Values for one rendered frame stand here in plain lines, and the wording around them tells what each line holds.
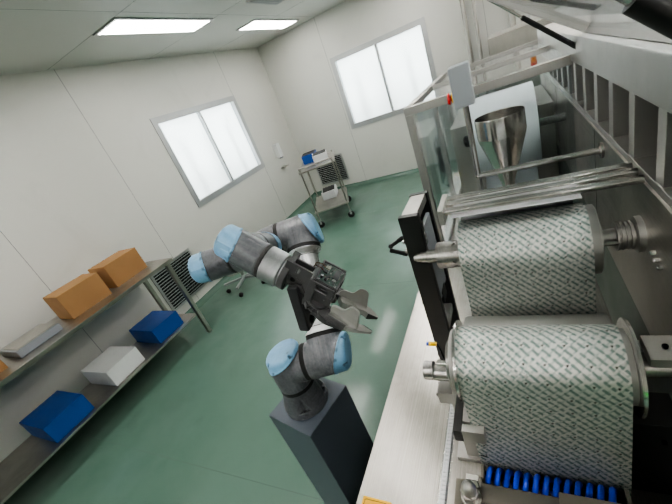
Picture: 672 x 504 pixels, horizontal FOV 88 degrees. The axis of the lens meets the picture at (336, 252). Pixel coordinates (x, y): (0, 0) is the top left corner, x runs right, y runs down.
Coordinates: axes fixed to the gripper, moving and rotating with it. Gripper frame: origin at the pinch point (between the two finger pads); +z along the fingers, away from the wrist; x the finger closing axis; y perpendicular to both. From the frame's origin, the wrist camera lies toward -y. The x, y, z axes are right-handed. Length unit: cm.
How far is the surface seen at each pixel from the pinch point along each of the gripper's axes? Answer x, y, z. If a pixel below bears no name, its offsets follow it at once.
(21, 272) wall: 69, -217, -259
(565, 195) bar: 23.2, 32.5, 21.8
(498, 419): -7.1, 2.0, 27.4
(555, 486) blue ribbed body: -9.8, -3.3, 41.5
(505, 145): 65, 27, 14
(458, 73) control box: 51, 40, -7
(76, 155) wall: 166, -163, -305
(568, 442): -7.2, 5.4, 37.7
